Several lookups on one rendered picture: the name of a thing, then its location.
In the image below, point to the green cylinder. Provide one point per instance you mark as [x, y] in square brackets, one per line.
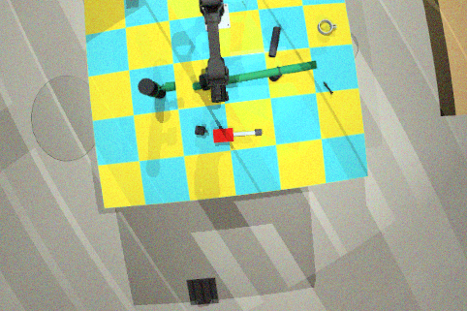
[274, 72]

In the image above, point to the red block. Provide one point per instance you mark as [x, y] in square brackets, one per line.
[223, 135]

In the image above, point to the green band with cup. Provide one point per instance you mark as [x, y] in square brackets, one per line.
[169, 86]

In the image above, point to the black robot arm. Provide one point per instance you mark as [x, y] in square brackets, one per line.
[215, 72]

